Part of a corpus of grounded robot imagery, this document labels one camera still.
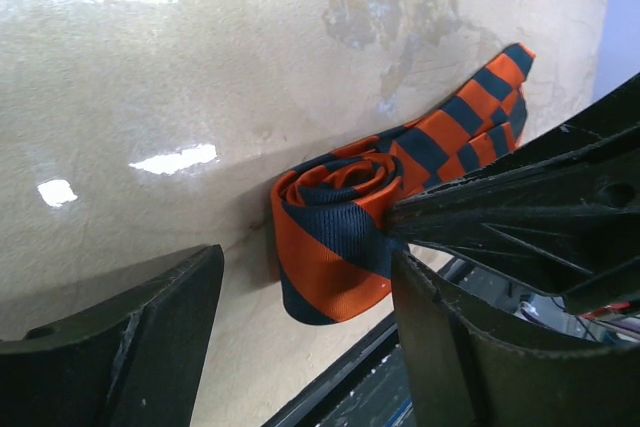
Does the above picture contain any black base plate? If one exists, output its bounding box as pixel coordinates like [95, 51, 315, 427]
[259, 256, 640, 427]

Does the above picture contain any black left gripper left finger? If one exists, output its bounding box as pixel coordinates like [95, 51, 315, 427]
[1, 245, 224, 426]

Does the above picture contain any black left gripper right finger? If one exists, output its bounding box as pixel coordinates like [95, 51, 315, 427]
[392, 252, 639, 426]

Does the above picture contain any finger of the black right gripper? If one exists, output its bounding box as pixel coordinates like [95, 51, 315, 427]
[463, 75, 639, 182]
[388, 136, 639, 314]

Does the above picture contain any orange navy striped tie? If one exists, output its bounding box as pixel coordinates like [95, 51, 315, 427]
[270, 43, 535, 326]

